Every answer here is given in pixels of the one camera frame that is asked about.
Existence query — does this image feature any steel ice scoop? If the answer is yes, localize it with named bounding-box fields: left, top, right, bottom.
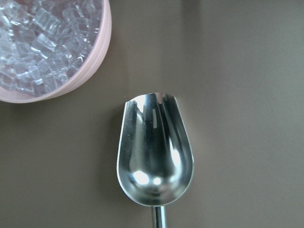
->
left=116, top=93, right=194, bottom=228

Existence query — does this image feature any pink bowl of ice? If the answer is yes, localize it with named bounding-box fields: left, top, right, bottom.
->
left=0, top=0, right=112, bottom=104

